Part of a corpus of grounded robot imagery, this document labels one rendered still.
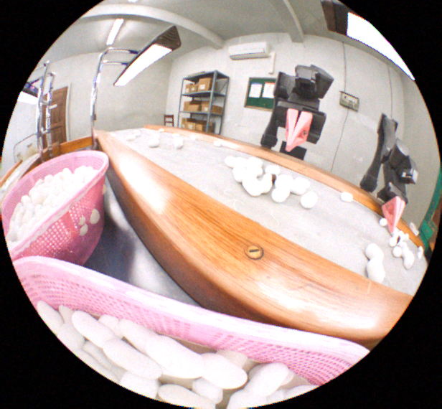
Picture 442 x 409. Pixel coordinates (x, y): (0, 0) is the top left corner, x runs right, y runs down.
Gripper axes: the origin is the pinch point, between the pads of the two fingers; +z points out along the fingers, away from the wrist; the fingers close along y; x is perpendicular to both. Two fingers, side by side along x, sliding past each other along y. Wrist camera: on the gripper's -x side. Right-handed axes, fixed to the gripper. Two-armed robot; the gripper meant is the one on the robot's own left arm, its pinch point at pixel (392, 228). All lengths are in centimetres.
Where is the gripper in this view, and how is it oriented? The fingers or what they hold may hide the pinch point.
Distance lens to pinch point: 41.4
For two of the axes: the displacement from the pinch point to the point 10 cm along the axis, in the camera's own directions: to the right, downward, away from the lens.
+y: 7.9, 4.0, -4.6
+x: 2.6, 4.6, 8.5
